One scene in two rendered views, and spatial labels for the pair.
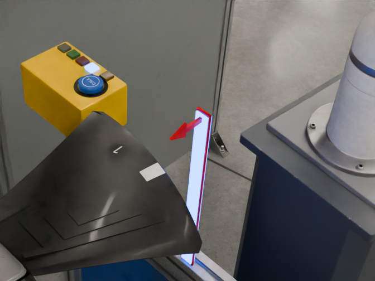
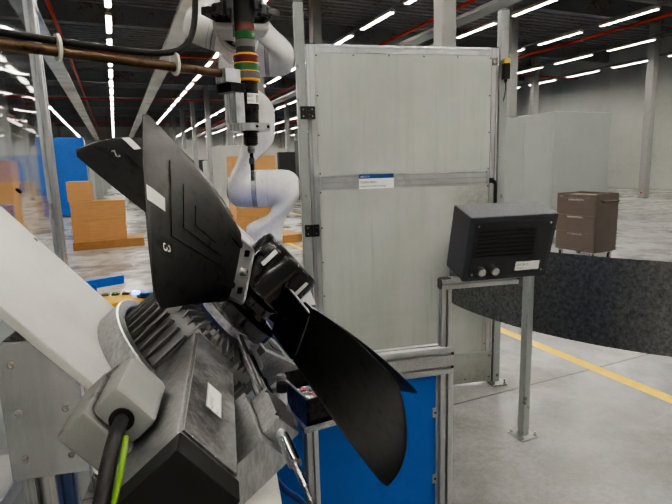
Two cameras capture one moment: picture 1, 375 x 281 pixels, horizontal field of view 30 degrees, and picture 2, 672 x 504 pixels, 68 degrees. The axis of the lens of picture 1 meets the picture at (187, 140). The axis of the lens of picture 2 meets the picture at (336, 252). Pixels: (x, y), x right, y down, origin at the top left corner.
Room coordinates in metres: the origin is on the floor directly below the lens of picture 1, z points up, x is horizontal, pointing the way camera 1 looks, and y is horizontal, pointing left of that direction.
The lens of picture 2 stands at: (-0.23, 0.83, 1.37)
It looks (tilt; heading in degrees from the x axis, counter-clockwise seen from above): 10 degrees down; 307
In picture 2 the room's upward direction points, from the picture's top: 2 degrees counter-clockwise
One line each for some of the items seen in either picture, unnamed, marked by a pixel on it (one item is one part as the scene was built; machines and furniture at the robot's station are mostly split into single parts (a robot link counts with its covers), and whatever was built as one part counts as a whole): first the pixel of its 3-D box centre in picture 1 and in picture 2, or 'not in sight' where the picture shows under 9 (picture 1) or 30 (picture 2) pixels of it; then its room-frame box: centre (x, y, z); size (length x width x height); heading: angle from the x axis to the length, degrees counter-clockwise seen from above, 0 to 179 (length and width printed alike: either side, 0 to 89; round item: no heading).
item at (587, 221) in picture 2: not in sight; (587, 225); (1.20, -6.84, 0.45); 0.68 x 0.47 x 0.90; 154
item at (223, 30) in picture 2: not in sight; (239, 21); (0.52, 0.14, 1.64); 0.11 x 0.10 x 0.07; 140
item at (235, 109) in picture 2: not in sight; (244, 101); (0.43, 0.22, 1.48); 0.09 x 0.07 x 0.10; 84
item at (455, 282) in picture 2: not in sight; (478, 280); (0.29, -0.51, 1.04); 0.24 x 0.03 x 0.03; 49
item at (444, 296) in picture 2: not in sight; (444, 311); (0.36, -0.43, 0.96); 0.03 x 0.03 x 0.20; 49
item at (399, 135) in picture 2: not in sight; (406, 211); (1.18, -1.68, 1.10); 1.21 x 0.06 x 2.20; 49
